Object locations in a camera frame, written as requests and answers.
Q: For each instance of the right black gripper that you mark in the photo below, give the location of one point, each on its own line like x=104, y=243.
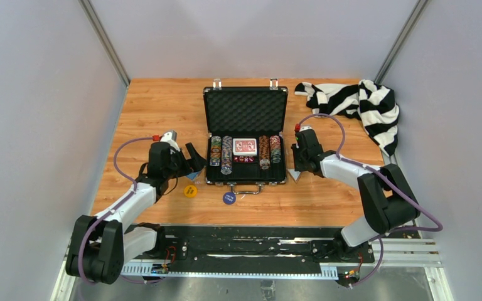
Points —
x=299, y=166

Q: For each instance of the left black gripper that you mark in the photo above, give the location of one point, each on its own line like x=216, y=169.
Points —
x=196, y=162

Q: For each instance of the clear triangle marker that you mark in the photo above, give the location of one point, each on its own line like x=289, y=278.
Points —
x=295, y=175

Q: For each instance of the blue small blind button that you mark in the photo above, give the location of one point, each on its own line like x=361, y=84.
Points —
x=229, y=198

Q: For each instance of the blue backed playing cards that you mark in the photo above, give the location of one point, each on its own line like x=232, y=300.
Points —
x=192, y=176

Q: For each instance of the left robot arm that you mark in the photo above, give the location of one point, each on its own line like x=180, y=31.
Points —
x=102, y=244

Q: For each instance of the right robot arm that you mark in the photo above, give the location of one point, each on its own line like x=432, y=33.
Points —
x=383, y=208

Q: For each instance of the clear dealer button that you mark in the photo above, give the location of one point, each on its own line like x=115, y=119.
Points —
x=200, y=182

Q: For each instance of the mixed chip column far left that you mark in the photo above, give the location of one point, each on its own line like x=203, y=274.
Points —
x=215, y=151

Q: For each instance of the yellow round button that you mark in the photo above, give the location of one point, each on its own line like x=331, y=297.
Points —
x=190, y=191

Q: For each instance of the orange black chip column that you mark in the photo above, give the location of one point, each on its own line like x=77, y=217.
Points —
x=264, y=152

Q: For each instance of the blue tan chip column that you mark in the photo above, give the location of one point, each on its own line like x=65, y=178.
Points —
x=226, y=159

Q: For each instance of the red dice in case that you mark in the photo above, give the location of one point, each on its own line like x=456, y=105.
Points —
x=244, y=159

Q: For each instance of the red backed card deck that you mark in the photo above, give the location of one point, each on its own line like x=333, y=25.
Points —
x=245, y=147

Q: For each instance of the black aluminium poker case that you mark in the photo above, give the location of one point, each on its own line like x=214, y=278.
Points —
x=246, y=112

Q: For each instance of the black white striped cloth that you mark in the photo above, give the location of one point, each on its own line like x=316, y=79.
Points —
x=371, y=103

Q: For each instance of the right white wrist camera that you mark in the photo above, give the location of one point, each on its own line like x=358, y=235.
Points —
x=305, y=128

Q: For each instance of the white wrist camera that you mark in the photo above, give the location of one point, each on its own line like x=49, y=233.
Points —
x=305, y=128
x=170, y=138

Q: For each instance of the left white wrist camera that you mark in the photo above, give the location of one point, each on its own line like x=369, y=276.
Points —
x=170, y=138

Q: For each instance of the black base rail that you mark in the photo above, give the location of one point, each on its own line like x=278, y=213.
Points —
x=272, y=253

